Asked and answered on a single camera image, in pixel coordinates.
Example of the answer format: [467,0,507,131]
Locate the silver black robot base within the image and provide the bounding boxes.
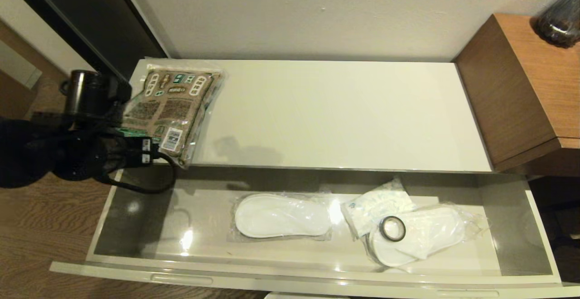
[265,291,349,299]

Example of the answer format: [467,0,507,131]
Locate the white slippers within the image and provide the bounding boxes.
[364,203,490,269]
[231,192,334,241]

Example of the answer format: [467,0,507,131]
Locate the black tape roll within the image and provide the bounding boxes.
[379,216,406,242]

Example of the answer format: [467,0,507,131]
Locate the dark door panel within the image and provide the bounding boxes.
[14,0,169,94]

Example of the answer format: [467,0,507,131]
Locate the brown packaged bag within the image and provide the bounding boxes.
[113,65,225,169]

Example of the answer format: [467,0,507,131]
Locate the grey cabinet drawer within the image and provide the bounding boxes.
[49,165,580,299]

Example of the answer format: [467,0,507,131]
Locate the brown wooden side table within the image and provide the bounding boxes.
[453,13,580,178]

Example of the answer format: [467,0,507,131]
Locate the grey glossy cabinet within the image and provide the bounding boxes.
[94,58,493,173]

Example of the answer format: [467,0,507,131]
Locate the white door frame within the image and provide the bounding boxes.
[0,0,124,112]

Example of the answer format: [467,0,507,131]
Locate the dark glass vase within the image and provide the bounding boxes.
[533,0,580,48]

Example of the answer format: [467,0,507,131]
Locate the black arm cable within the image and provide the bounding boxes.
[93,152,178,195]

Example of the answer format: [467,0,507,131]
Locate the patterned tissue pack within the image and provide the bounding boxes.
[339,178,417,239]

